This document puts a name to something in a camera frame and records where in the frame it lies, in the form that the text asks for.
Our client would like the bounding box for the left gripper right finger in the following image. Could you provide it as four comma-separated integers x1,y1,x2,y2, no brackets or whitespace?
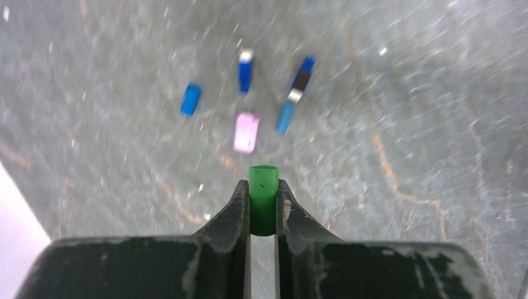
275,180,494,298

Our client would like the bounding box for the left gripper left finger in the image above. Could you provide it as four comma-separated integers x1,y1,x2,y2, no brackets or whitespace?
16,180,251,298

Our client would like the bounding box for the green marker cap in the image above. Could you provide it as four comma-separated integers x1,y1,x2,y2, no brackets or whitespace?
248,164,279,237

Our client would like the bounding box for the pink highlighter cap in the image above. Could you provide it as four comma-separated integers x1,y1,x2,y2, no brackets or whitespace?
233,112,260,154

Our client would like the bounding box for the dark blue marker cap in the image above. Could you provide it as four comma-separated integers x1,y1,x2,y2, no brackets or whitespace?
287,55,315,103

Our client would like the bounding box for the blue cap with clip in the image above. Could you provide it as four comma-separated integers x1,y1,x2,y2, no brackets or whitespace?
238,49,254,94

